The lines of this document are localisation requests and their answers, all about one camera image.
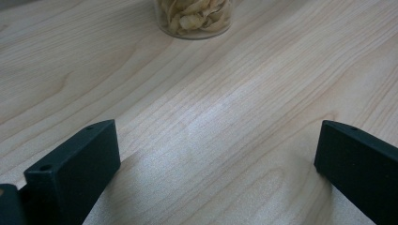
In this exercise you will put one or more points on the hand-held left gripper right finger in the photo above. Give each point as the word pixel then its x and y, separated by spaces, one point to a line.
pixel 363 165

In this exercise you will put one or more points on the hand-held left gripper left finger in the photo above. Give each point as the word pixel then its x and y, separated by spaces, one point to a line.
pixel 75 168

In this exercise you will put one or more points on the clear jar of dried slices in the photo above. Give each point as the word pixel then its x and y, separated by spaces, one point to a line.
pixel 194 17

